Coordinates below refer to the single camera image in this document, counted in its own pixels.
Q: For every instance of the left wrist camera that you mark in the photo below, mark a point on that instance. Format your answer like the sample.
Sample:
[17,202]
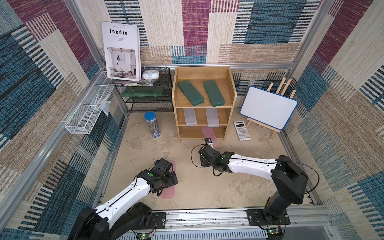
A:
[161,168]

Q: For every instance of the wooden easel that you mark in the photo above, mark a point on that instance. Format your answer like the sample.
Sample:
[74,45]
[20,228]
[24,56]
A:
[279,90]

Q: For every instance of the small whiteboard blue frame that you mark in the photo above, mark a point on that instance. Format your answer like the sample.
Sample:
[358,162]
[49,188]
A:
[268,108]

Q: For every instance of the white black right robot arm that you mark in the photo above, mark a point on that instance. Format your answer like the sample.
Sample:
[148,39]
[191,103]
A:
[290,180]

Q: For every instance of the green pencil case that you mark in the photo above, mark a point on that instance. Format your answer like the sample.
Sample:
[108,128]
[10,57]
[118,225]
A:
[191,93]
[214,93]

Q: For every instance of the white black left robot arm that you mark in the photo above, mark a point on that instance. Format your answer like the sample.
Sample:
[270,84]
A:
[124,212]

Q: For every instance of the wooden three-tier shelf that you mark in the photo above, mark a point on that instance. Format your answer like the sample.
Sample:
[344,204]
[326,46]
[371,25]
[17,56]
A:
[197,76]

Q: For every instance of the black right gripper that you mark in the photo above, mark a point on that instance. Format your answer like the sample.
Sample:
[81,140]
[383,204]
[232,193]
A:
[203,153]

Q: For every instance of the pink pencil case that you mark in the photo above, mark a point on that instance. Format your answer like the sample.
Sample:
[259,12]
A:
[169,193]
[209,133]

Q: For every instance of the aluminium front rail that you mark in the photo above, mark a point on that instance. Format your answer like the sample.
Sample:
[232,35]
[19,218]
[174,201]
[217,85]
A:
[299,223]

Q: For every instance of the Inedia magazine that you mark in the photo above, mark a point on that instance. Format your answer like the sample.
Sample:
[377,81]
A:
[122,51]

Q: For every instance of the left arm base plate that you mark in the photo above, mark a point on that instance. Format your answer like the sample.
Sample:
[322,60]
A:
[158,221]

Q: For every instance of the white calculator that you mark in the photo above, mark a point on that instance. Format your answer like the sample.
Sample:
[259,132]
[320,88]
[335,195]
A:
[242,131]

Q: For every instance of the clear pencil tube blue label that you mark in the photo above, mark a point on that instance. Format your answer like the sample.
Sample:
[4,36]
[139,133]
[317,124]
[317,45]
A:
[151,119]

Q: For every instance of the green tray on rack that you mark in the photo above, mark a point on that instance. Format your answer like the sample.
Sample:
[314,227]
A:
[143,92]

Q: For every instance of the white wire basket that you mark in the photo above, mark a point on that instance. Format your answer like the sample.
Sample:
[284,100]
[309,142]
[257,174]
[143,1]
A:
[87,113]

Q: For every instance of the black wire mesh rack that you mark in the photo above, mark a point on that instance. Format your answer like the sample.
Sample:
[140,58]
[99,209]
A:
[145,104]

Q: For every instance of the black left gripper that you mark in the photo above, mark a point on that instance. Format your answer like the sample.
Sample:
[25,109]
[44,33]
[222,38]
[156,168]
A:
[170,181]

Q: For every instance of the white round device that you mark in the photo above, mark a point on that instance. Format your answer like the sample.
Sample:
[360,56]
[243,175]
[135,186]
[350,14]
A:
[150,75]

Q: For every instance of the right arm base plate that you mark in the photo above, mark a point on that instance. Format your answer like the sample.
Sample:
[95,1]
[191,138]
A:
[256,217]

